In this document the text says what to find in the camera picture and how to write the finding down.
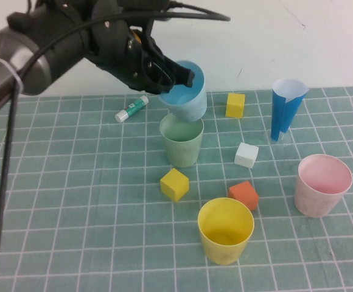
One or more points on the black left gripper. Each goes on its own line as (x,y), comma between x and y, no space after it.
(115,51)

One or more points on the blue plastic cup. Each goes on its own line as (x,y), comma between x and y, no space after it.
(191,109)

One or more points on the green plastic cup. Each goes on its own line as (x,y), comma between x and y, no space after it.
(181,155)

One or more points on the pink plastic cup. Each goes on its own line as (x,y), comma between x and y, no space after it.
(310,203)

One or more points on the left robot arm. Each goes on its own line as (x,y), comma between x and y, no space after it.
(27,64)

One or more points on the green white glue stick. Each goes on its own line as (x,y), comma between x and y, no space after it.
(131,109)

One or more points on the yellow cube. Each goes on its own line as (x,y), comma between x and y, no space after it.
(173,182)
(234,106)

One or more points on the white cube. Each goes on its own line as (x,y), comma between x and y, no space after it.
(245,155)

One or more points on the blue rolled paper cone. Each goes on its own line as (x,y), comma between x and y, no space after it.
(281,115)

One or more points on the orange cube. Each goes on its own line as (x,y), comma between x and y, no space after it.
(243,193)

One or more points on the green checked tablecloth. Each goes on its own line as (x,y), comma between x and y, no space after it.
(58,197)

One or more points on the yellow plastic cup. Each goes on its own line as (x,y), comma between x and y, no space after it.
(222,252)

